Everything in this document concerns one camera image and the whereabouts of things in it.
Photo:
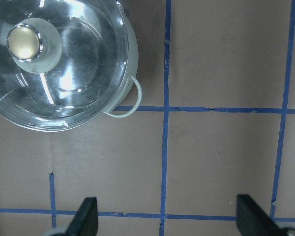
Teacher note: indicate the glass pot lid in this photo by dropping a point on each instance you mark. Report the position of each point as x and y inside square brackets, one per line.
[64, 61]

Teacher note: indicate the pale green steel pot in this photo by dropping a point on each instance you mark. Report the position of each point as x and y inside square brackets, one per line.
[131, 61]

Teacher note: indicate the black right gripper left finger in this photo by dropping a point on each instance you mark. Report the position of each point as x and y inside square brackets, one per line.
[85, 222]

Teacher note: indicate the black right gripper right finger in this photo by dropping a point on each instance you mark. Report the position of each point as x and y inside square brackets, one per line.
[251, 220]

